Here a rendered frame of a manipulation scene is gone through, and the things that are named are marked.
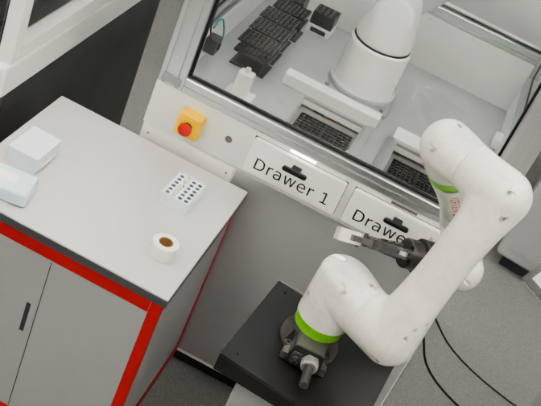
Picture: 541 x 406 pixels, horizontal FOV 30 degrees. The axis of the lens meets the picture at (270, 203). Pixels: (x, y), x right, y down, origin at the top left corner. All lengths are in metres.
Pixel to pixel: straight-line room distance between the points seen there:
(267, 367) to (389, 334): 0.30
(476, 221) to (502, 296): 2.36
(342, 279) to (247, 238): 0.79
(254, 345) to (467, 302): 2.08
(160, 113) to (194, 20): 0.31
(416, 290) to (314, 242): 0.80
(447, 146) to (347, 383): 0.62
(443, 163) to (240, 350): 0.63
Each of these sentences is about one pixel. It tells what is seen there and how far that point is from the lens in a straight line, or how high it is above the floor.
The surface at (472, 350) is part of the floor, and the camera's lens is 4.10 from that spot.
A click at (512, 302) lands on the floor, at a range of 4.49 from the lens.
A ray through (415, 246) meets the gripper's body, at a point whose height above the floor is 1.07.
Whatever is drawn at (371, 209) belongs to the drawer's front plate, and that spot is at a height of 0.90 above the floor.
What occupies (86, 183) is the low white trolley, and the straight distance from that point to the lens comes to 2.72.
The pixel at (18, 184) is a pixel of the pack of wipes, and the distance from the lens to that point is 2.58.
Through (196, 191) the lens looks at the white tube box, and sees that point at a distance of 2.77.
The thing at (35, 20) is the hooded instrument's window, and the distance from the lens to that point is 2.90.
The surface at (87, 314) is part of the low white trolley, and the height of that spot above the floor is 0.58.
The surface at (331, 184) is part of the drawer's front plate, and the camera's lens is 2.82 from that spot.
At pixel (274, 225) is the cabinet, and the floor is 0.68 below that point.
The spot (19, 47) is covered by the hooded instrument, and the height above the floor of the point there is 0.96.
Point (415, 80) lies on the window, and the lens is 2.68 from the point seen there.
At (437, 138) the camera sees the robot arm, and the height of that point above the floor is 1.41.
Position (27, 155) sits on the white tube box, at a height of 0.81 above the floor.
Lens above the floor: 2.36
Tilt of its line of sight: 33 degrees down
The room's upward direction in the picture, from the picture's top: 24 degrees clockwise
